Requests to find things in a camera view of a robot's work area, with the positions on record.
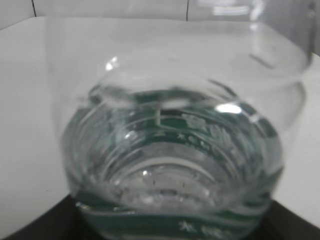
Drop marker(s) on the clear water bottle green label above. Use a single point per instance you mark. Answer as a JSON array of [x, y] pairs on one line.
[[174, 117]]

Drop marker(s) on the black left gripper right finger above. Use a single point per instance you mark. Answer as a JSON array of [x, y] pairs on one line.
[[282, 224]]

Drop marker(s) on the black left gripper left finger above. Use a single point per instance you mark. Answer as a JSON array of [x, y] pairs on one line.
[[61, 222]]

